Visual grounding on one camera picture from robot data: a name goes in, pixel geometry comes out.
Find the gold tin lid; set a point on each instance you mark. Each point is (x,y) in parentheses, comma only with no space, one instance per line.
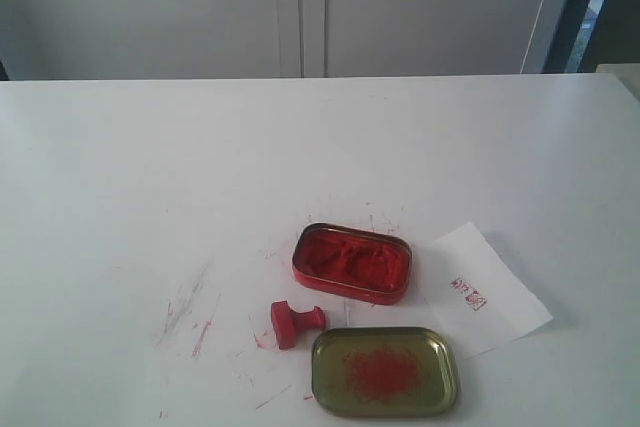
(383,372)

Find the red stamp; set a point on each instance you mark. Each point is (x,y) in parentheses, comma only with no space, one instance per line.
(289,324)

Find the red ink paste tin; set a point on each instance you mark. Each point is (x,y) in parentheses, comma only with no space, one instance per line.
(357,264)

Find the white cabinet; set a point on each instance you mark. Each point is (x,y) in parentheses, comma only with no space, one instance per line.
(165,39)

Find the white paper sheet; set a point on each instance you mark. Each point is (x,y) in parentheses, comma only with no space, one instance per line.
(476,298)

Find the dark window frame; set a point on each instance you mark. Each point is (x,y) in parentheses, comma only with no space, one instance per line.
(594,32)

